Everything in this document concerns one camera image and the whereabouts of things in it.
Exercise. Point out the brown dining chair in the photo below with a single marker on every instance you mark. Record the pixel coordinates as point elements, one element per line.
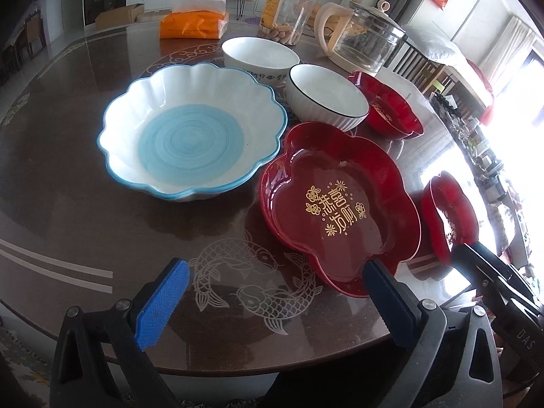
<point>35,34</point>

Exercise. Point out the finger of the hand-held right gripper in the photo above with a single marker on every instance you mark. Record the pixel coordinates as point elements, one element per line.
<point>510,270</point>
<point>469,263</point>

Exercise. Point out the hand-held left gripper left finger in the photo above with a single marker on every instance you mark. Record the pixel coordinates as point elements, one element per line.
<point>163,301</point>

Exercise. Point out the light curtain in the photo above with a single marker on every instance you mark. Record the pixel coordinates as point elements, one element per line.
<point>503,49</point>

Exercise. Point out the orange tissue pack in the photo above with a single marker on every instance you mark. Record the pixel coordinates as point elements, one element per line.
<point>191,25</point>

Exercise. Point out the blue-rimmed scalloped bowl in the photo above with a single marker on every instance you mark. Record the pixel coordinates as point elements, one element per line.
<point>191,140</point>

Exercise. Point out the dark wooden chair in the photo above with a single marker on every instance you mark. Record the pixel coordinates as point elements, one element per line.
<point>418,66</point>

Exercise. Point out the small red flower-shaped plate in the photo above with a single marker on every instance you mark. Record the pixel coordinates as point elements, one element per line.
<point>391,110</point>
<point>446,208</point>

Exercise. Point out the plain white bowl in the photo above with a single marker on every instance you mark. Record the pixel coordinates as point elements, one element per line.
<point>259,53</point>

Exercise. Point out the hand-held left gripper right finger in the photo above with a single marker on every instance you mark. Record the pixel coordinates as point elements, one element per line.
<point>387,301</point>

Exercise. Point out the large red flower-shaped plate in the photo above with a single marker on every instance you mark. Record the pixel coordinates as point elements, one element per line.
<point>340,238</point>

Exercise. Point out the black-rimmed ribbed white bowl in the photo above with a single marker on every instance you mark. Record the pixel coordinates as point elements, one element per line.
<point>323,93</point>

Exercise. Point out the clear plastic snack jar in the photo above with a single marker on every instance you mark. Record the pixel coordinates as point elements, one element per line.
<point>289,12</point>

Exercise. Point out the cardboard box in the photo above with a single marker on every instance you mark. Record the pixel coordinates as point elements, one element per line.
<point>119,17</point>

